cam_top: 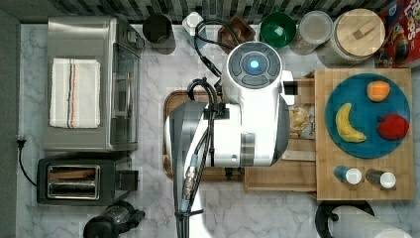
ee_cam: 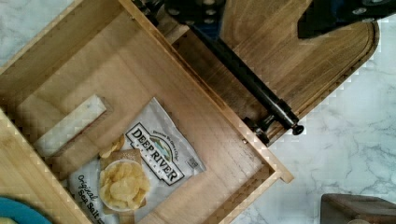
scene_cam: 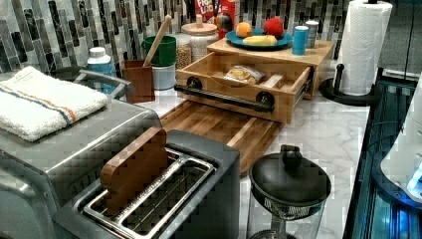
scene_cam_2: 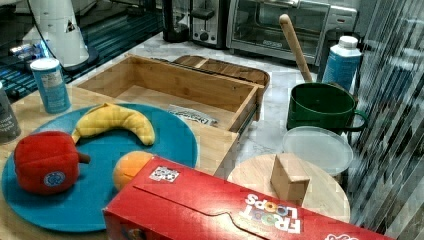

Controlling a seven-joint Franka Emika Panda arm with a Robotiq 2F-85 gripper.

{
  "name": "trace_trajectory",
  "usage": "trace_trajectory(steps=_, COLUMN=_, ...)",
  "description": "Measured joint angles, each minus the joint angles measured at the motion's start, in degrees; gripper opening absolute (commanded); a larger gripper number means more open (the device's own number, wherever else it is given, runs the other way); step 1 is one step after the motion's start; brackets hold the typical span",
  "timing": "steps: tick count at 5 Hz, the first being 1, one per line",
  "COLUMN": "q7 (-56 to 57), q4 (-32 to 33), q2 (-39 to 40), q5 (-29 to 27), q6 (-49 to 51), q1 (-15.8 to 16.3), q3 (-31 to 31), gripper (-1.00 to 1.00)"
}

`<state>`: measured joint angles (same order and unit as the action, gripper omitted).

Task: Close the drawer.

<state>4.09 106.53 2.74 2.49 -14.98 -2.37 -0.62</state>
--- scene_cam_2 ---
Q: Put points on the green pot with wooden handle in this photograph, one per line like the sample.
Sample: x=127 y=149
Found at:
x=318 y=104

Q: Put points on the yellow plush banana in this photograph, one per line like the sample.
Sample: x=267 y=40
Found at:
x=110 y=116

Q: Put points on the silver toaster oven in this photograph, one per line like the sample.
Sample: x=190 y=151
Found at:
x=267 y=27

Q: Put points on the wooden drawer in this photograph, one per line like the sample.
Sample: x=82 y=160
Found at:
x=242 y=99

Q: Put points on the round wooden lid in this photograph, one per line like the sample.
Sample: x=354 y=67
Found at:
x=289 y=178

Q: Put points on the dark wooden tray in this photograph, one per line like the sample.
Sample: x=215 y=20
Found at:
x=223 y=68

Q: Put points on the black coffee maker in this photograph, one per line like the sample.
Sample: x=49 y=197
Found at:
x=175 y=20

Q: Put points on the blue bottle white cap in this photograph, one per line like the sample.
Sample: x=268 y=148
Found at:
x=342 y=62

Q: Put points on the orange plush fruit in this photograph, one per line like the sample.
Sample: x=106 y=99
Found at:
x=128 y=166

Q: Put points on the paper label in drawer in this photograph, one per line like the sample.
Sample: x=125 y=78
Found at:
x=191 y=114

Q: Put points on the red plush apple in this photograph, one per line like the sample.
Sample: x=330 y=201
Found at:
x=47 y=163

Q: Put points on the blue canister white lid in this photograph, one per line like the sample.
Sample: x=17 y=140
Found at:
x=48 y=76

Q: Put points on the grey canister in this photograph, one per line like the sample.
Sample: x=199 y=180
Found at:
x=9 y=127

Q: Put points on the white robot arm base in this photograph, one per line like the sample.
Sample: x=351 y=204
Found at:
x=56 y=28

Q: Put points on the red Froot Loops box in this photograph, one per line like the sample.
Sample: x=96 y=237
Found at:
x=170 y=201

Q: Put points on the translucent round plastic lid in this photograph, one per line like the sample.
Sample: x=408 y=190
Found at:
x=321 y=147

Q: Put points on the silver toaster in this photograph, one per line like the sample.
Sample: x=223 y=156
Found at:
x=208 y=22

